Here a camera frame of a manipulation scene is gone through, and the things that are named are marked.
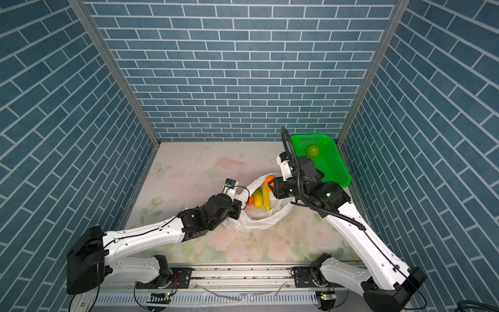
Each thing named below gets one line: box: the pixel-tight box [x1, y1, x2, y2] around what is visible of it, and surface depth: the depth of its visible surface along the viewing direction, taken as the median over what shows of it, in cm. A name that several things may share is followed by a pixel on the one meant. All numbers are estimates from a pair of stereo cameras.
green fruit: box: [307, 144, 320, 158], surface depth 111 cm
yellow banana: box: [262, 181, 271, 212], surface depth 96 cm
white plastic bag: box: [222, 175, 296, 230], surface depth 80 cm
